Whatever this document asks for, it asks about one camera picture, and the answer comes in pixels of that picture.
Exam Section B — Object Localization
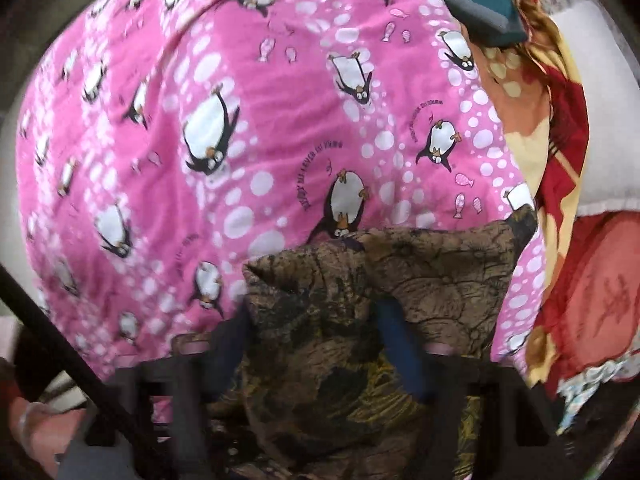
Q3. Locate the dark floral shirt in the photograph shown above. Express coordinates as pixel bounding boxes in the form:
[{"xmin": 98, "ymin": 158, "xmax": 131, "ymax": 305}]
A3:
[{"xmin": 207, "ymin": 206, "xmax": 538, "ymax": 480}]

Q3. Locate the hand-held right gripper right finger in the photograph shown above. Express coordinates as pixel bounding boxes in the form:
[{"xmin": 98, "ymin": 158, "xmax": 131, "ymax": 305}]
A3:
[{"xmin": 372, "ymin": 300, "xmax": 562, "ymax": 480}]

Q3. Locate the black cable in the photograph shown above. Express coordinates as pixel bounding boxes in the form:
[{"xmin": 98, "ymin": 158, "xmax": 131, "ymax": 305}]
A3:
[{"xmin": 0, "ymin": 264, "xmax": 173, "ymax": 480}]

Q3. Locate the pink penguin blanket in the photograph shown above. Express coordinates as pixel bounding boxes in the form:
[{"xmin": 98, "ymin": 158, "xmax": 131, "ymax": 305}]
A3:
[{"xmin": 15, "ymin": 0, "xmax": 548, "ymax": 386}]

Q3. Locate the light blue patterned cloth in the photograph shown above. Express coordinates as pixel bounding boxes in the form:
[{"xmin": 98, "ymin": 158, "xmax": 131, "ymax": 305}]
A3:
[{"xmin": 554, "ymin": 355, "xmax": 640, "ymax": 436}]

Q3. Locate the red yellow blanket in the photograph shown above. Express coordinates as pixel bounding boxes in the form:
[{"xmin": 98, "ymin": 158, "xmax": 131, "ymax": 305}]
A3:
[{"xmin": 467, "ymin": 0, "xmax": 591, "ymax": 381}]

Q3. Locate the white pillow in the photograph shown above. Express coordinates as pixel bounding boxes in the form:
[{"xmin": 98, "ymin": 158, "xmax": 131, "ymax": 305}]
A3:
[{"xmin": 547, "ymin": 2, "xmax": 640, "ymax": 218}]

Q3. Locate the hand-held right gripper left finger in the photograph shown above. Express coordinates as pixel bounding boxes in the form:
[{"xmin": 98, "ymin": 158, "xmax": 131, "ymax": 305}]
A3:
[{"xmin": 82, "ymin": 305, "xmax": 257, "ymax": 480}]

